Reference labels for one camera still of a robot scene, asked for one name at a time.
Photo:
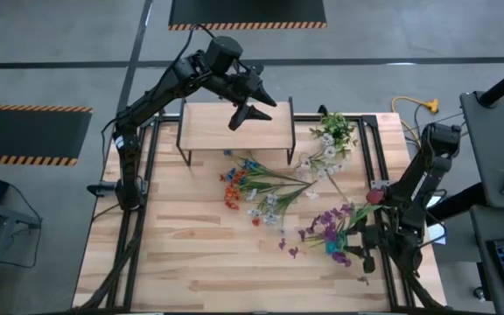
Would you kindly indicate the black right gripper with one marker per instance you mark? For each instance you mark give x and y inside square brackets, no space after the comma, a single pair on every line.
[381,240]

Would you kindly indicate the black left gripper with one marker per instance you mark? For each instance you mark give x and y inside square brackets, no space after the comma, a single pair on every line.
[243,85]

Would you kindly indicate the purple flower bunch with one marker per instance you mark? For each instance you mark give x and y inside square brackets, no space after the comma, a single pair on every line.
[328,219]

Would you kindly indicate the blue flower bunch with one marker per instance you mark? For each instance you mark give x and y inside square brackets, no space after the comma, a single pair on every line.
[249,165]

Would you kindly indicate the white veined flower bunch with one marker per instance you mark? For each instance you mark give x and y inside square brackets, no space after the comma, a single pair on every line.
[330,151]

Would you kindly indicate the orange flower bunch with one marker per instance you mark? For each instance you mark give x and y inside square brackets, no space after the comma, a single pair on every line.
[232,194]

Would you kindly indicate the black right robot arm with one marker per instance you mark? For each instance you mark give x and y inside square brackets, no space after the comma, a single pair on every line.
[418,184]

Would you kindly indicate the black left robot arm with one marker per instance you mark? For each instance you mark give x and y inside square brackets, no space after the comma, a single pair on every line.
[147,105]

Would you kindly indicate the red round object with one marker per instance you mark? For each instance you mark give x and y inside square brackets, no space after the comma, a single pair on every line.
[375,196]

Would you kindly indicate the fallen purple petal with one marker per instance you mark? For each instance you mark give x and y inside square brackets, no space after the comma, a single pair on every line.
[282,243]
[293,252]

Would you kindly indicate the black floor mat striped edge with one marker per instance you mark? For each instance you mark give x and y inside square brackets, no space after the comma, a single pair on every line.
[24,131]
[247,11]

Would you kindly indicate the grey desk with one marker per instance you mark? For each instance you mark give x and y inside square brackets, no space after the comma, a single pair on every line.
[488,227]

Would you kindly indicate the grey side table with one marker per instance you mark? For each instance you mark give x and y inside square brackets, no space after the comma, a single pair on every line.
[497,144]

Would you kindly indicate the wooden shelf with black frame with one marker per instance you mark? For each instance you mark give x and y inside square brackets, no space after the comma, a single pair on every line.
[208,127]

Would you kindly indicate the silver corner bracket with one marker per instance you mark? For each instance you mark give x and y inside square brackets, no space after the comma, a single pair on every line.
[381,184]

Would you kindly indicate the black metal table frame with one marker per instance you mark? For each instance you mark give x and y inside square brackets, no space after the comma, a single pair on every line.
[371,121]

